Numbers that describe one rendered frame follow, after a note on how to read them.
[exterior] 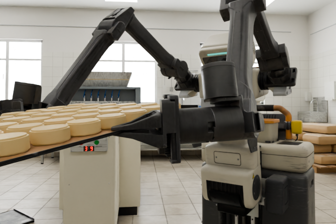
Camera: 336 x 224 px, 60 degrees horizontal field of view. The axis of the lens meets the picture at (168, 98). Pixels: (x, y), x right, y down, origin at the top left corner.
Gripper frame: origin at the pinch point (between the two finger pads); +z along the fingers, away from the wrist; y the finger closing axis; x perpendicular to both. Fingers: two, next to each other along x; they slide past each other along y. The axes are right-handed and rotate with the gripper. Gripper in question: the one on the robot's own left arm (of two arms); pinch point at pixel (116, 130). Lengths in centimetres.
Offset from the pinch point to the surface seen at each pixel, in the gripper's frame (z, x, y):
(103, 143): 10, 151, 32
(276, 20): -351, 540, -130
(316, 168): -292, 340, 132
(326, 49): -412, 466, -59
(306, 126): -318, 398, 78
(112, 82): 2, 233, -9
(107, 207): 9, 151, 75
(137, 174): -17, 219, 76
